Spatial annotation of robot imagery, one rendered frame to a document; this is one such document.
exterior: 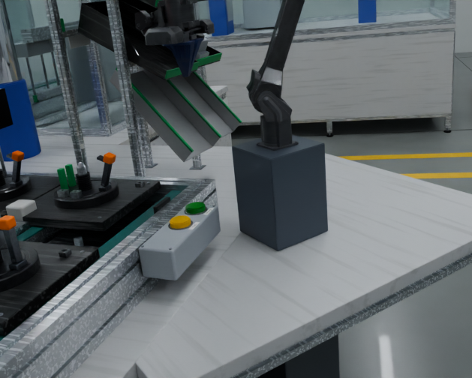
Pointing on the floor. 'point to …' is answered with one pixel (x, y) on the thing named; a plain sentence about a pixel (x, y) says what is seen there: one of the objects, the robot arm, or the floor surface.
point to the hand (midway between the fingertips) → (184, 58)
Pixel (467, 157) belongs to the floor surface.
